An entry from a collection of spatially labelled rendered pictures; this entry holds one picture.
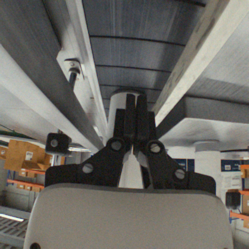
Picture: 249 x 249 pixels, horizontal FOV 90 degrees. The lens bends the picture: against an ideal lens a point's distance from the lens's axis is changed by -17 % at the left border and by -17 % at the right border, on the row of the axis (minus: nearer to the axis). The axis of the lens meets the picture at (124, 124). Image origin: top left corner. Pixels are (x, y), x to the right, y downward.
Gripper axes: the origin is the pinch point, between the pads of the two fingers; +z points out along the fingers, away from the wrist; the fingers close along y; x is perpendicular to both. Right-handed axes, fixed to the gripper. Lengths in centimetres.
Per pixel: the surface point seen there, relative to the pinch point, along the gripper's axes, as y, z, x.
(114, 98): -2.1, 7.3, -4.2
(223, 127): 22.0, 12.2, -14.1
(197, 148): 24.0, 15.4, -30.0
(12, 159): -132, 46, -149
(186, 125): 13.1, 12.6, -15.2
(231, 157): 57, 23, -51
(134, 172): 0.9, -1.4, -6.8
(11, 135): -138, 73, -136
